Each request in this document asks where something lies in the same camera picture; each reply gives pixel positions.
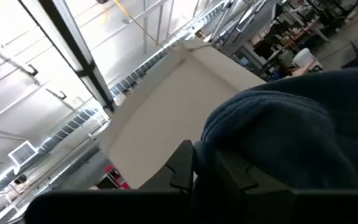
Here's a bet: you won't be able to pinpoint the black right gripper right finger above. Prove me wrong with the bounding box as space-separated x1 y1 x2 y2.
214 151 295 224

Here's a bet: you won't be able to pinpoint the white shade silver table lamp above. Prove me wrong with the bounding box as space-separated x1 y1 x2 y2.
99 39 267 190

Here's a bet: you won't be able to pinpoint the white ceiling air vent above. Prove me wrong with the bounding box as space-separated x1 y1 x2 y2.
7 140 39 167

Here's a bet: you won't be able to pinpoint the blue denim baseball cap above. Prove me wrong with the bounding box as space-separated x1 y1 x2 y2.
193 67 358 191

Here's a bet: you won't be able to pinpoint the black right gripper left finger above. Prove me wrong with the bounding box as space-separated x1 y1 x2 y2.
141 139 195 224

